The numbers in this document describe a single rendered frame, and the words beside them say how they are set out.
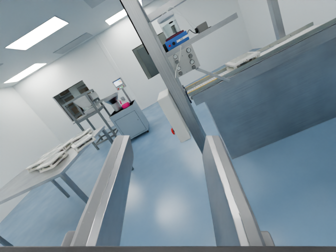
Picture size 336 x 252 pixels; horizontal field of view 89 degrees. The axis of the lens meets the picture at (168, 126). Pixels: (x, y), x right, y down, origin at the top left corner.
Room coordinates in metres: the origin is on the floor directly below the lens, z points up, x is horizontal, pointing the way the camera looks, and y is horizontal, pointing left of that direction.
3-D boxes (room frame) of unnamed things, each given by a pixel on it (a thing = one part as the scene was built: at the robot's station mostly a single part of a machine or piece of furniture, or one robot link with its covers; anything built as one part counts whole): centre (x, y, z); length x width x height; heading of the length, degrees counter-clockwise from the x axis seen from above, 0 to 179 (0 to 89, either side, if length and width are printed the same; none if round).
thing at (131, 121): (4.14, 0.73, 0.38); 0.63 x 0.57 x 0.76; 85
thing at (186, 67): (1.56, -0.40, 1.20); 0.22 x 0.11 x 0.20; 78
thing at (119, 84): (4.26, 0.50, 1.07); 0.23 x 0.10 x 0.62; 85
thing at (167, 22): (1.65, -0.44, 1.51); 0.15 x 0.15 x 0.19
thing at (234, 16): (1.65, -0.63, 1.31); 0.62 x 0.38 x 0.04; 78
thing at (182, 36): (1.64, -0.44, 1.37); 0.21 x 0.20 x 0.09; 168
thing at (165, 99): (0.89, -0.06, 1.03); 0.17 x 0.06 x 0.26; 168
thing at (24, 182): (2.25, 1.69, 0.86); 1.50 x 1.10 x 0.04; 76
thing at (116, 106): (4.20, 0.77, 0.95); 0.49 x 0.36 x 0.38; 85
